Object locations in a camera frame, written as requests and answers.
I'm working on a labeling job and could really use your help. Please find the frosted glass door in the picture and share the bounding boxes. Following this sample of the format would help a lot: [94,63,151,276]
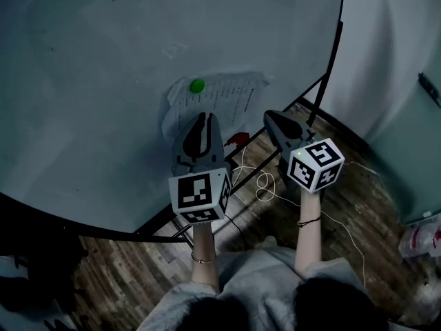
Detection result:
[364,56,441,225]

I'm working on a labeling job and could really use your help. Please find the thin black floor cable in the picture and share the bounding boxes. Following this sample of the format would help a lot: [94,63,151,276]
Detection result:
[223,213,247,252]

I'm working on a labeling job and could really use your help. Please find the white printed paper sheet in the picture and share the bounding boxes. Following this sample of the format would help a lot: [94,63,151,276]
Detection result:
[159,70,271,145]

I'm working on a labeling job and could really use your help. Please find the round green magnet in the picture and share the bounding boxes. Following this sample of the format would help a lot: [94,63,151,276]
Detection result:
[188,78,207,94]

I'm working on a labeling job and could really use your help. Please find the long white looped cable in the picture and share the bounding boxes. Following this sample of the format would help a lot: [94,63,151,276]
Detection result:
[229,142,369,290]

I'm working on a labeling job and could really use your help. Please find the person's grey top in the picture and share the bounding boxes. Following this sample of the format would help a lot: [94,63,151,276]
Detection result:
[135,246,391,331]

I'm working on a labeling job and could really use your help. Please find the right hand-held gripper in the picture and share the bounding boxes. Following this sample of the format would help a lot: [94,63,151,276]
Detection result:
[263,110,346,199]

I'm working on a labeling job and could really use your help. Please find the black cord bracelet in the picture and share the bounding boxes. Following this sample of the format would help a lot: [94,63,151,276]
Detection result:
[296,216,322,228]

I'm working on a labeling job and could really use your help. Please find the person's right forearm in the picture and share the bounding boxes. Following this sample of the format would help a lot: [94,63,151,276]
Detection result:
[293,188,325,283]

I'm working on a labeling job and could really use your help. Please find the large clear water jug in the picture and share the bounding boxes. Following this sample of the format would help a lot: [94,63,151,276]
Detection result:
[398,218,441,269]

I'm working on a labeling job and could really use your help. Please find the black metal board stand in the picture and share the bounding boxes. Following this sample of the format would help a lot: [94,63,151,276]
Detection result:
[168,20,345,253]

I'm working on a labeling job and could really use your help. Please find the white whiteboard with black frame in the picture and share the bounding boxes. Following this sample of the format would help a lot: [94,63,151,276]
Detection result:
[0,0,347,245]

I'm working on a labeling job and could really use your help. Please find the thin gold bracelet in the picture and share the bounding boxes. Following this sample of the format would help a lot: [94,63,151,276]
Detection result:
[189,251,216,265]

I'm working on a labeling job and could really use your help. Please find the person's left forearm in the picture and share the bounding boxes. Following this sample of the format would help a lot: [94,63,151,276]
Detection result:
[189,221,221,290]

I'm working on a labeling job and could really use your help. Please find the black door handle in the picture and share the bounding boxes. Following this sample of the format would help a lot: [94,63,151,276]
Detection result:
[417,71,441,110]

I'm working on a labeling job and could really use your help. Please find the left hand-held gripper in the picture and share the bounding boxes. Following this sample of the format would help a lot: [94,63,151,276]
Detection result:
[167,112,233,228]

